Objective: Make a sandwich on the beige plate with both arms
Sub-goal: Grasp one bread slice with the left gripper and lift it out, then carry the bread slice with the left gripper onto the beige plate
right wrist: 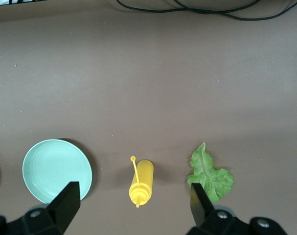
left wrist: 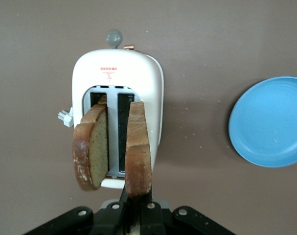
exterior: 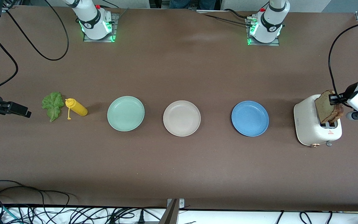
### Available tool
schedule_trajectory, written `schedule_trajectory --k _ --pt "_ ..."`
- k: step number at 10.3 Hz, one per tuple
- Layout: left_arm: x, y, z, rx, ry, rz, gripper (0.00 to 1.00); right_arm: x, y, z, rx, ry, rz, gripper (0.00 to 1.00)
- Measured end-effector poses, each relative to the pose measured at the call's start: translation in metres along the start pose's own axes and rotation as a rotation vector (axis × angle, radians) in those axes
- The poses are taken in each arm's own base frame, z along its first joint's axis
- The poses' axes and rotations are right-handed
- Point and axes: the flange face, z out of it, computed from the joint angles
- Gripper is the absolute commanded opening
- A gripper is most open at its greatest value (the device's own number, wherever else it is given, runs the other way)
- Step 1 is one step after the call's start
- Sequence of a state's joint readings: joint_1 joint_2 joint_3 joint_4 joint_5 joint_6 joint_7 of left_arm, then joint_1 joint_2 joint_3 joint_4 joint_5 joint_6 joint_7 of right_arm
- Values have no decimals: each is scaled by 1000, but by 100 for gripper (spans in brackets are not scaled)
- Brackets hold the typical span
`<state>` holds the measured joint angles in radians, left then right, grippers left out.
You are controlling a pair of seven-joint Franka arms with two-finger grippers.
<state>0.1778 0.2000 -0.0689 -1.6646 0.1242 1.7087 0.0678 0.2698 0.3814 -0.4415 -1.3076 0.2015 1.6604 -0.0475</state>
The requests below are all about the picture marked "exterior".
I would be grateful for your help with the mint green plate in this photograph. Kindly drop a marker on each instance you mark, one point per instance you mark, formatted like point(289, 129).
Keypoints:
point(125, 113)

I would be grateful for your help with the brown toast slice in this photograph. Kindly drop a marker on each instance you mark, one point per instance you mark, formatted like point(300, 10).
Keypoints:
point(340, 112)
point(322, 109)

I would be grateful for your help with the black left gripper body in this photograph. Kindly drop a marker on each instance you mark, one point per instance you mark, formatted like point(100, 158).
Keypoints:
point(349, 90)

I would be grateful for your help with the black power plug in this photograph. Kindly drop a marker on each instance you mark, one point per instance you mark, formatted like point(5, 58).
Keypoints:
point(141, 217)

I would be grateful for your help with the yellow squeeze bottle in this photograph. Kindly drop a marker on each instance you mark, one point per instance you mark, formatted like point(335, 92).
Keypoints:
point(78, 109)

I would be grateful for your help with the white toaster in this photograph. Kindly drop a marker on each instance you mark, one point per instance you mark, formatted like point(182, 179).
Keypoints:
point(306, 127)

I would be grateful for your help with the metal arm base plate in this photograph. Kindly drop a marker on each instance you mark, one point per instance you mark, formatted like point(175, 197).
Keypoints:
point(116, 25)
point(264, 44)

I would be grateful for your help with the green lettuce leaf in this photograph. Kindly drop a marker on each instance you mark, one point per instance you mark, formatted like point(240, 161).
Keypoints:
point(53, 105)

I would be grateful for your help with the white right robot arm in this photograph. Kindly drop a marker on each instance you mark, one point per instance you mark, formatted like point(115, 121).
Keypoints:
point(93, 21)

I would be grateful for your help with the beige plate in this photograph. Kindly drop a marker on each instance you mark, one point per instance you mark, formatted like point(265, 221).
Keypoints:
point(181, 118)

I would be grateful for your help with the person in blue jeans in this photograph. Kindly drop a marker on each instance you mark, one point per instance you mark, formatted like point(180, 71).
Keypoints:
point(197, 3)

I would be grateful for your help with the blue plate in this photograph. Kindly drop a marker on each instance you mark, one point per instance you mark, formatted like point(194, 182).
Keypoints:
point(250, 118)

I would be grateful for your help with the grey metal bracket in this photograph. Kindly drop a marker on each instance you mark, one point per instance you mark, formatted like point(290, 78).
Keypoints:
point(174, 214)

